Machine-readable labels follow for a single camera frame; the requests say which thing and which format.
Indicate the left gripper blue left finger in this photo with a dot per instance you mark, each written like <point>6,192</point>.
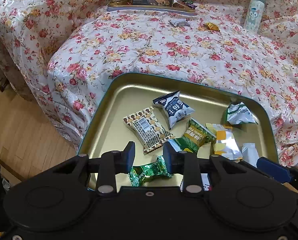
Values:
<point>112,163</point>

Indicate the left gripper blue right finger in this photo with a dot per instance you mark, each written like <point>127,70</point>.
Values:
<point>186,164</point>

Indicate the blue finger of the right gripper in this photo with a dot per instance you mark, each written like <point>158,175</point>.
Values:
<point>276,171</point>

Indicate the shiny green candy packet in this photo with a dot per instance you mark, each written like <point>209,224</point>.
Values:
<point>140,175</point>

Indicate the olive green snack packet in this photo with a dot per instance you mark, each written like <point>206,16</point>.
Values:
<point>195,136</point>

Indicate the red white snack packet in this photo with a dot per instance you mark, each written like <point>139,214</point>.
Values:
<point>206,182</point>

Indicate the silver white snack bar packet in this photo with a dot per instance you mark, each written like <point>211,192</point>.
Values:
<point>250,154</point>

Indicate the beige patterned cracker packet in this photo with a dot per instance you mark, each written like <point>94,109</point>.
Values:
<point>148,129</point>

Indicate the yellow white snack packet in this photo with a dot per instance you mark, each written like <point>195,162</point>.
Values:
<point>225,143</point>

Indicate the navy white biscuit packet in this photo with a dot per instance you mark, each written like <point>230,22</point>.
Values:
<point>174,108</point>

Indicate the green white snack packet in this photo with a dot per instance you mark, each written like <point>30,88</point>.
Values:
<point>237,114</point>

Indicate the gold tray with snacks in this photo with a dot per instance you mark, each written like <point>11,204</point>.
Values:
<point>185,7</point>

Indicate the floral sofa cover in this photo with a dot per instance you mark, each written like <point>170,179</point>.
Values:
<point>65,53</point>

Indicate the gold foil candy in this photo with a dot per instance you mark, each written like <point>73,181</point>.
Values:
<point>212,27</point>

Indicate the small white candy wrapper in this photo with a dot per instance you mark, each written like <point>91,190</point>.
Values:
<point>179,23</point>

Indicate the cat print water bottle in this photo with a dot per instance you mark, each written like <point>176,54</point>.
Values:
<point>254,15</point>

